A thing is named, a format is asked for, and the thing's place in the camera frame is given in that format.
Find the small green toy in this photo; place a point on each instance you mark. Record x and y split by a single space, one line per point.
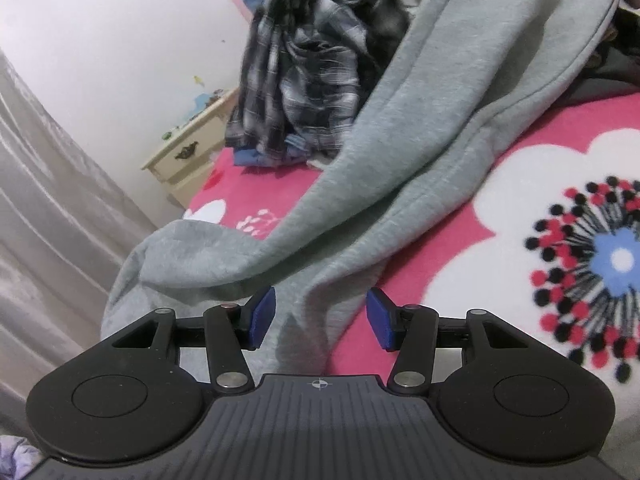
167 135

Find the blue garment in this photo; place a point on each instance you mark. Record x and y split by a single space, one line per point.
246 158

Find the blue paper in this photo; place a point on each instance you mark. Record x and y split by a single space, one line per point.
198 105

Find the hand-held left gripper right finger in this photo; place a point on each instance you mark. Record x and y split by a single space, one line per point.
380 318

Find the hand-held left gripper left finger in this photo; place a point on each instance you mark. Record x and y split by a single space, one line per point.
262 316

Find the grey fleece garment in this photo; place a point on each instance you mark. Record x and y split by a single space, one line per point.
400 160

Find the dark garment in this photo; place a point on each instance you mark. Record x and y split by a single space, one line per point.
617 67

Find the grey satin curtain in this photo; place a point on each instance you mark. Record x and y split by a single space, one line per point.
50 220

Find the pink floral blanket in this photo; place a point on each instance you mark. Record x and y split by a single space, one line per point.
450 245

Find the cream nightstand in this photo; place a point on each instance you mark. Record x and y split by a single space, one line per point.
190 155

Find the purple cloth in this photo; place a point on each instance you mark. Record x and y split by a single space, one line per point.
17 460

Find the black and white plaid shirt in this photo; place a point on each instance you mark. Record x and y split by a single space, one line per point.
310 70

